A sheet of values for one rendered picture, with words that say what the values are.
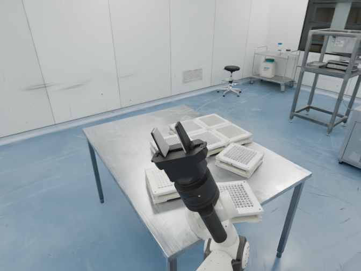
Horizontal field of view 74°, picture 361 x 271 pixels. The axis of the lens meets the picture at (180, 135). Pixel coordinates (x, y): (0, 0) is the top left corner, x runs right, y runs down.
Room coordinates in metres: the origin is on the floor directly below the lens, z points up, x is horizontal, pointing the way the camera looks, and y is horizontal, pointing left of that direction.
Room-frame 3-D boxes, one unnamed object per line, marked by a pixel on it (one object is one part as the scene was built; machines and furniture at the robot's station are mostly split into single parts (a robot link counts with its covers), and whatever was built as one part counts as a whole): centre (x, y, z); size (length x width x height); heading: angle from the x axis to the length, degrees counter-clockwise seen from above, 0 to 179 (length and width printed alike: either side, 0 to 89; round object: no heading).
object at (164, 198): (1.15, 0.07, 0.87); 0.24 x 0.24 x 0.02; 18
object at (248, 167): (1.38, -0.41, 0.92); 0.25 x 0.24 x 0.02; 142
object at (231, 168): (1.38, -0.41, 0.87); 0.24 x 0.24 x 0.02; 52
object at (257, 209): (0.98, -0.27, 0.92); 0.25 x 0.24 x 0.02; 97
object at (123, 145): (1.60, 0.01, 0.84); 1.50 x 1.10 x 0.04; 33
